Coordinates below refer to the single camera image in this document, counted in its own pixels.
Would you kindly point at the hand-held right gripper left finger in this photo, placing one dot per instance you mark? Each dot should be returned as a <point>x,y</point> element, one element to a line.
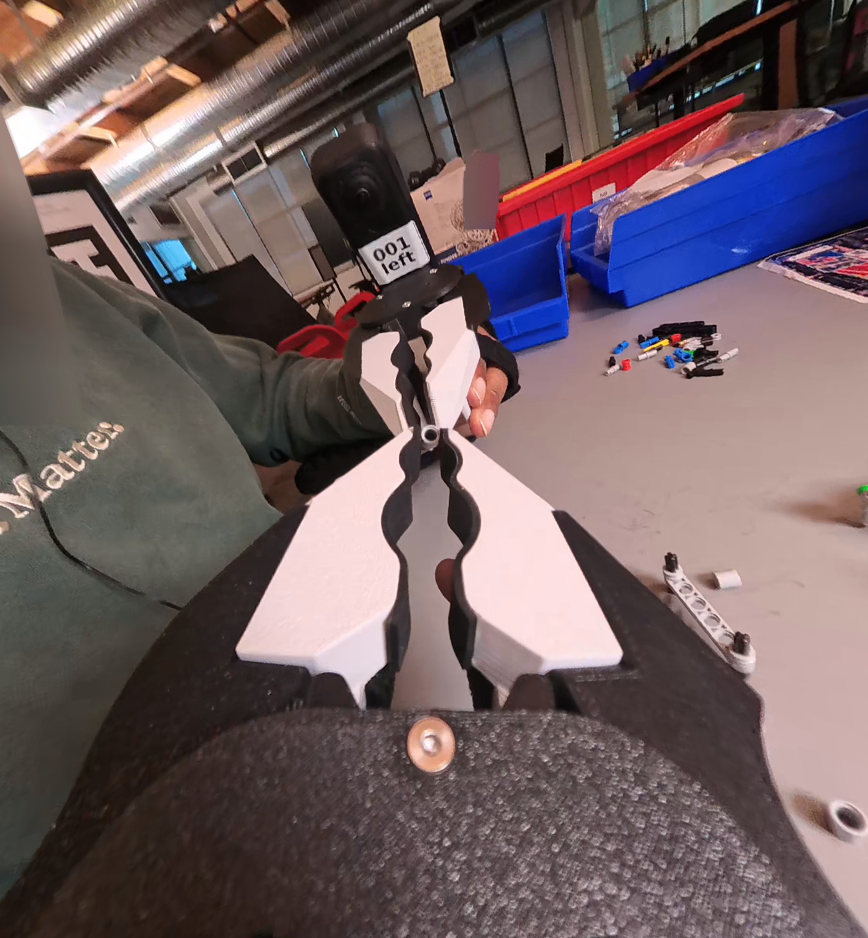
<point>316,579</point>

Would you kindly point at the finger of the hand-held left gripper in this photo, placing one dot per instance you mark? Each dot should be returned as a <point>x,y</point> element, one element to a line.
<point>379,370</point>
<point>452,352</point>

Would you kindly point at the small blue plastic bin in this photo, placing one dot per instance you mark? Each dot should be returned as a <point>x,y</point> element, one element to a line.
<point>529,293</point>

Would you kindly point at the hanging paper sign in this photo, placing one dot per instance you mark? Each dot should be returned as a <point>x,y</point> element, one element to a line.
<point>430,58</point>

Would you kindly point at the small grey lego bush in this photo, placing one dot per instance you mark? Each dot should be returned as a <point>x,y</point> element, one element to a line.
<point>429,434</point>
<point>838,824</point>
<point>727,579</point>

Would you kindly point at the black chair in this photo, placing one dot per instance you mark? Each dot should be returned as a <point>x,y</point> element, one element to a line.
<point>243,300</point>

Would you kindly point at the wooden workbench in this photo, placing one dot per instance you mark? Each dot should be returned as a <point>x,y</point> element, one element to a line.
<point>705,48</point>

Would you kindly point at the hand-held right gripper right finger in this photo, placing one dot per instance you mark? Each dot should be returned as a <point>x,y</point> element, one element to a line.
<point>544,586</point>

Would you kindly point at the person's left hand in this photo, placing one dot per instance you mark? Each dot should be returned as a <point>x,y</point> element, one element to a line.
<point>486,396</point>

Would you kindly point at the red plastic object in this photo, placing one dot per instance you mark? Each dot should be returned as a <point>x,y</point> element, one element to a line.
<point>309,341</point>

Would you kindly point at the large clear plastic bag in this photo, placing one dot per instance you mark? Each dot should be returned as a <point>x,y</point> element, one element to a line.
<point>734,139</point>

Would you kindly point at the person's right hand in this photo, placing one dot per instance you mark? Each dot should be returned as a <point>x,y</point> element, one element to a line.
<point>445,579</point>

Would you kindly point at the white cardboard box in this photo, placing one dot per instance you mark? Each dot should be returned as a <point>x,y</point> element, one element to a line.
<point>441,205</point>

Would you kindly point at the red plastic bin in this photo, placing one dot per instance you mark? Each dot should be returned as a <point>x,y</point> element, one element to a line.
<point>595,176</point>

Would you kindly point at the colourful lego instruction booklet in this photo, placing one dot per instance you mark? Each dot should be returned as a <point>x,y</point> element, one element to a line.
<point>844,264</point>

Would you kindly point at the silver ventilation duct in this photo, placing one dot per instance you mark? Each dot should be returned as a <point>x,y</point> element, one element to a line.
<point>272,95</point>
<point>75,51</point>

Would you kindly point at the pile of loose lego pieces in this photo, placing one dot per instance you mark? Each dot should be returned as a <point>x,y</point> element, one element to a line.
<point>686,327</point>

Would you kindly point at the grey lego beam with holes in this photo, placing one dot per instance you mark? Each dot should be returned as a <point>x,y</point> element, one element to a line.
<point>705,614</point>

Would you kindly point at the person's torso in green sweatshirt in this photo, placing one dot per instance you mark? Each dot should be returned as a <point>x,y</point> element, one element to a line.
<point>111,513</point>

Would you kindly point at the large blue plastic bin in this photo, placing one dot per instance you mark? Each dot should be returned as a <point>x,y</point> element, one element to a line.
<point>734,220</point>

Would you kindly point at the black framed sign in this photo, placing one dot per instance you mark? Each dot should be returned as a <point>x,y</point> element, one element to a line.
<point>75,220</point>

